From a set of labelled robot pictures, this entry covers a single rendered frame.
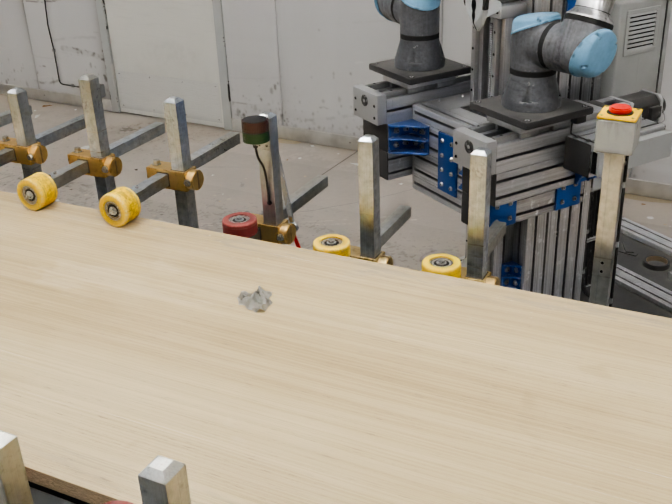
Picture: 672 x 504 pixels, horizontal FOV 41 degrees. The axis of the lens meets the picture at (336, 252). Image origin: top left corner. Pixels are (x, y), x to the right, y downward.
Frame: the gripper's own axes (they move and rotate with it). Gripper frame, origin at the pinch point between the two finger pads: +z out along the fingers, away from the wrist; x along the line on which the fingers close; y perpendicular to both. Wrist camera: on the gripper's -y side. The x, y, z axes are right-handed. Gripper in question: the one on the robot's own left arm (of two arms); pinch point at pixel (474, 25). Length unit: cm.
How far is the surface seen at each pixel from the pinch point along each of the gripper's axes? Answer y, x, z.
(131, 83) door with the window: 44, 401, 111
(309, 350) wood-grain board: -61, -34, 41
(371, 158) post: -26.1, 0.7, 24.5
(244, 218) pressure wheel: -47, 23, 41
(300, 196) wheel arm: -26, 36, 45
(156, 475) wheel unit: -103, -80, 16
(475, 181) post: -13.5, -18.6, 26.4
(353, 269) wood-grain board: -39, -13, 41
